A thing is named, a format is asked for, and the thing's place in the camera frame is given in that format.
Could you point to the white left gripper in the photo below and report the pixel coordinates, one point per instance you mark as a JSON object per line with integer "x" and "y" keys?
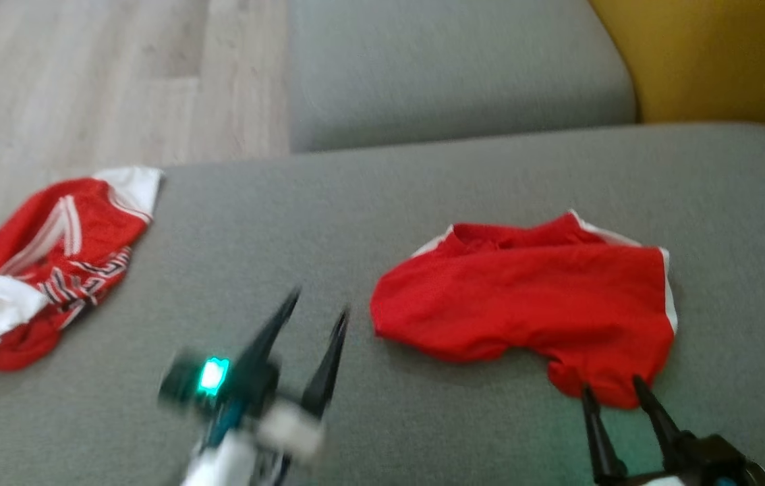
{"x": 291, "y": 432}

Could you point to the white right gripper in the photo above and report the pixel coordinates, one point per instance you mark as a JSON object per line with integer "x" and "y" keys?
{"x": 652, "y": 480}

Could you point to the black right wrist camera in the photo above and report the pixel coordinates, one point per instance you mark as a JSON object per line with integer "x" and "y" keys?
{"x": 720, "y": 459}

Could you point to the large grey sofa seat cushion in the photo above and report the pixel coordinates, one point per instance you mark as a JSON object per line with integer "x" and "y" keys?
{"x": 274, "y": 223}

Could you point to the red basketball jersey white sleeves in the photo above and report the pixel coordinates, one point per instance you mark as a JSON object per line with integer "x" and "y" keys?
{"x": 86, "y": 229}

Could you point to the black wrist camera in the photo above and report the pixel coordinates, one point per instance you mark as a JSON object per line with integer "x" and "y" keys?
{"x": 254, "y": 388}
{"x": 720, "y": 459}

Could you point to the red shorts white side stripes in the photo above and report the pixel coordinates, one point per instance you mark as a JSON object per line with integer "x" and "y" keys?
{"x": 524, "y": 297}

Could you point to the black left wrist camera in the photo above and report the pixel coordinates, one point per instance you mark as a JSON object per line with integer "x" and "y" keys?
{"x": 254, "y": 388}

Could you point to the yellow sofa back cushion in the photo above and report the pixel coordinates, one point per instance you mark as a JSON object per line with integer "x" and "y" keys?
{"x": 726, "y": 61}

